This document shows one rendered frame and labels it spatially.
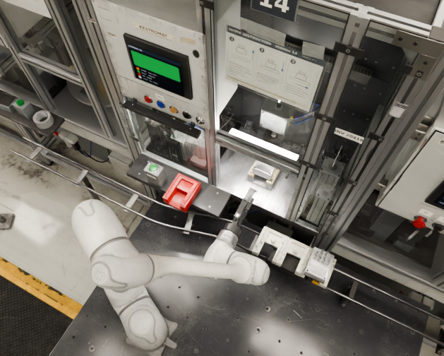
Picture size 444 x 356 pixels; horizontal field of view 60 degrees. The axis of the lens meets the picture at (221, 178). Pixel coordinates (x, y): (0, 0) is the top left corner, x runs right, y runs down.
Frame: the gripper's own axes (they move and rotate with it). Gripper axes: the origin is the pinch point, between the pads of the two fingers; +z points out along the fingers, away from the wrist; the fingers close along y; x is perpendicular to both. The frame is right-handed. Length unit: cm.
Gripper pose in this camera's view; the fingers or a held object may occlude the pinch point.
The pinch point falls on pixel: (250, 198)
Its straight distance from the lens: 179.8
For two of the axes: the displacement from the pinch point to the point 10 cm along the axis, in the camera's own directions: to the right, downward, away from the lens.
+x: -8.9, -3.9, 2.4
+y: -0.1, -5.1, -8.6
